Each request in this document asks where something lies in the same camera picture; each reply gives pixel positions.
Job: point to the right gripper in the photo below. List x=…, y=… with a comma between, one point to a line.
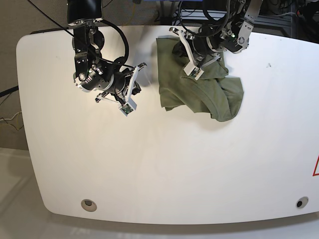
x=124, y=85

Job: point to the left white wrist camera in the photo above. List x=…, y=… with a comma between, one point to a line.
x=191, y=70

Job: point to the aluminium frame rail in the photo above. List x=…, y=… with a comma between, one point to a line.
x=285, y=25

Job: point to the left table cable grommet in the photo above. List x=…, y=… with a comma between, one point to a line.
x=88, y=205

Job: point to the red triangle table sticker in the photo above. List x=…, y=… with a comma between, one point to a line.
x=316, y=169

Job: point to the right table cable grommet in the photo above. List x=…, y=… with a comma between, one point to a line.
x=302, y=202

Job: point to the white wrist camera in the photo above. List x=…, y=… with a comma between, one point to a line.
x=191, y=70
x=128, y=107

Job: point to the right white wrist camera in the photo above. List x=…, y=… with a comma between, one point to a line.
x=128, y=107

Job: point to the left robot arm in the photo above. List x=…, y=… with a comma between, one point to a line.
x=231, y=32

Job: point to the table cable grommet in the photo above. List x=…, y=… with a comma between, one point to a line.
x=88, y=205
x=302, y=202

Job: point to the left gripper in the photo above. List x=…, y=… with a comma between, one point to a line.
x=194, y=48

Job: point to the olive green T-shirt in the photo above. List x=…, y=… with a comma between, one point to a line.
x=215, y=92

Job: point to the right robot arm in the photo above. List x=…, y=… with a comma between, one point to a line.
x=92, y=71

